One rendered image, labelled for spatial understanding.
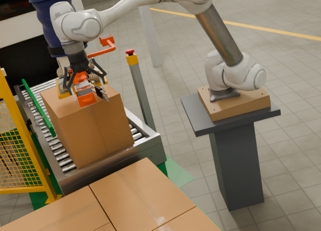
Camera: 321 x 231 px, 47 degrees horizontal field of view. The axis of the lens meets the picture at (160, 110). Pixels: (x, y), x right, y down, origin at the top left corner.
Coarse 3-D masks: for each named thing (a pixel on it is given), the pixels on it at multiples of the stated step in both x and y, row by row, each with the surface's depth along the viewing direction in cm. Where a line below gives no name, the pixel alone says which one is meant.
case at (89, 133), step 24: (48, 96) 256; (72, 96) 245; (96, 96) 235; (120, 96) 233; (72, 120) 222; (96, 120) 230; (120, 120) 238; (72, 144) 227; (96, 144) 235; (120, 144) 243
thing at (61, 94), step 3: (60, 78) 228; (57, 81) 233; (57, 84) 227; (57, 87) 222; (72, 87) 216; (57, 90) 218; (60, 90) 215; (60, 93) 211; (63, 93) 211; (66, 93) 210; (60, 96) 209; (63, 96) 209; (66, 96) 210
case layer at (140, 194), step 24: (144, 168) 225; (96, 192) 214; (120, 192) 209; (144, 192) 204; (168, 192) 200; (24, 216) 210; (48, 216) 205; (72, 216) 200; (96, 216) 196; (120, 216) 191; (144, 216) 187; (168, 216) 183; (192, 216) 180
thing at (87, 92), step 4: (88, 88) 170; (76, 92) 170; (80, 92) 168; (84, 92) 166; (88, 92) 165; (92, 92) 164; (80, 96) 163; (84, 96) 163; (88, 96) 164; (80, 100) 164; (80, 104) 164; (84, 104) 165; (88, 104) 165
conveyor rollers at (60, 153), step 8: (32, 88) 415; (40, 88) 410; (48, 88) 398; (24, 96) 396; (40, 96) 385; (32, 104) 367; (40, 104) 362; (32, 112) 351; (40, 120) 329; (48, 136) 299; (56, 136) 292; (136, 136) 262; (56, 144) 278; (56, 152) 268; (64, 152) 270; (64, 160) 254; (72, 160) 255; (64, 168) 245; (72, 168) 247
